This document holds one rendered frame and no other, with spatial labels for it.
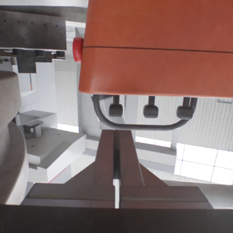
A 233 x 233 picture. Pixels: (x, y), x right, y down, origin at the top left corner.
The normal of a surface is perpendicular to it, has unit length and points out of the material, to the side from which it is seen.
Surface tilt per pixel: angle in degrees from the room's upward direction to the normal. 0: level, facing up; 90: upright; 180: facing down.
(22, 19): 90
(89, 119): 90
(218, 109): 90
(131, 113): 90
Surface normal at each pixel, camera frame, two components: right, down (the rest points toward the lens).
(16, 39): 0.39, 0.27
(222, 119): -0.34, 0.25
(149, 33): 0.01, 0.16
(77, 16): 0.36, 0.56
